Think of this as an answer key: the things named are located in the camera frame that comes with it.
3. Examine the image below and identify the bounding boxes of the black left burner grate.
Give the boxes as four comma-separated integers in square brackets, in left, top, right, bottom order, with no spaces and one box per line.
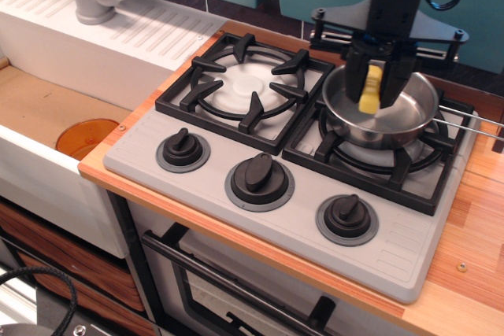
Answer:
[155,33,335,155]

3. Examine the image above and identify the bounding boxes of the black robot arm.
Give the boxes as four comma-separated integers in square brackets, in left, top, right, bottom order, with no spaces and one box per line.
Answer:
[310,0,469,108]

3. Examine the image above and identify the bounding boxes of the black stove knob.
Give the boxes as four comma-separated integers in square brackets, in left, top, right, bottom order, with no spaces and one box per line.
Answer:
[156,127,211,174]
[224,153,295,212]
[316,194,379,247]

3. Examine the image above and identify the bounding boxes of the white toy sink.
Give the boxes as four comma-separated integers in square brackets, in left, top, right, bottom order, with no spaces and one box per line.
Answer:
[1,0,224,258]

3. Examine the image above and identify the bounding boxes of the oven door with handle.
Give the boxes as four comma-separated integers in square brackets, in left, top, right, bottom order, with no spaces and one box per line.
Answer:
[141,223,402,335]

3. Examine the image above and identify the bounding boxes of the black middle stove knob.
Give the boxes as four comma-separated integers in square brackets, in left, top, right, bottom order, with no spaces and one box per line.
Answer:
[224,153,295,212]

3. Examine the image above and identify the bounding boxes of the orange plastic plate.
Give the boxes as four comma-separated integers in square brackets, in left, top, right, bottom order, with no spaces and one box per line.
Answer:
[56,119,119,161]

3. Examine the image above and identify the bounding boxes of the stainless steel pan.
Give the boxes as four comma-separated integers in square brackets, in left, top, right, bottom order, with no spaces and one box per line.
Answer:
[321,66,491,150]

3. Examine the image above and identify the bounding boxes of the black left stove knob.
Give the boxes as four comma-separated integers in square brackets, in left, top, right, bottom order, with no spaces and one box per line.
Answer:
[156,127,211,174]

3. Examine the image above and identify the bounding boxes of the black right stove knob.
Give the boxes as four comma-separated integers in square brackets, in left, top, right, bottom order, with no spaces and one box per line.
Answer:
[316,194,379,247]

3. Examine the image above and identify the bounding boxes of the black right burner grate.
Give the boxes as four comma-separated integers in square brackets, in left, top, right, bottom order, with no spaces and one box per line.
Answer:
[282,93,474,216]

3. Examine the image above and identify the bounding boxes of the black burner grate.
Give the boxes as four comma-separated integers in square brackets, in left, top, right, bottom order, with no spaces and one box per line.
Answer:
[282,93,474,216]
[155,33,335,155]

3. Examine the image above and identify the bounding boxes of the wooden drawer fronts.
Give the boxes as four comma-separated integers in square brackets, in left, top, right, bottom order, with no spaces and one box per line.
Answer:
[1,198,157,335]

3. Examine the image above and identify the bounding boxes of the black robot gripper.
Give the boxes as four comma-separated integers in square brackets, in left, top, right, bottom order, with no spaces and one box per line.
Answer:
[310,0,469,109]

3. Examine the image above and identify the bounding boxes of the grey toy stove top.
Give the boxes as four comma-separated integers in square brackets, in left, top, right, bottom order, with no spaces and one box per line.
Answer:
[102,32,482,305]

